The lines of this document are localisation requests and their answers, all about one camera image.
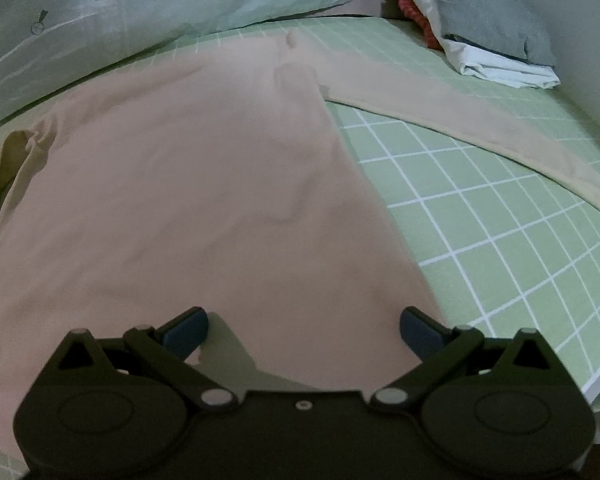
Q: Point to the beige long-sleeved shirt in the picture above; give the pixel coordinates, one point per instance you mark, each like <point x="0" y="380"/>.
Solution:
<point x="180" y="200"/>

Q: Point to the white folded cloth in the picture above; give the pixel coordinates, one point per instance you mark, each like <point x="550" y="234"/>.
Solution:
<point x="485" y="67"/>

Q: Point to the red knitted cloth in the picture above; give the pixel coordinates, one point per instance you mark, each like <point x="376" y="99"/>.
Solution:
<point x="420" y="15"/>

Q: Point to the carrot print light green quilt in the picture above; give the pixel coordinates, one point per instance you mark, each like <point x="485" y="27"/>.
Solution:
<point x="130" y="15"/>

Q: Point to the green checked bed sheet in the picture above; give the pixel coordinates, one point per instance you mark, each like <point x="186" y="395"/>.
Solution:
<point x="480" y="220"/>

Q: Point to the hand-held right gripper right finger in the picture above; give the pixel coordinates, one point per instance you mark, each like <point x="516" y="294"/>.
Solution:
<point x="421" y="332"/>

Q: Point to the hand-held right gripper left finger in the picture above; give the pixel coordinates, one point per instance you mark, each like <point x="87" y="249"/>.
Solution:
<point x="185" y="332"/>

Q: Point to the grey folded garment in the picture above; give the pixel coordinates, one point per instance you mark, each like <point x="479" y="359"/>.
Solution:
<point x="490" y="10"/>

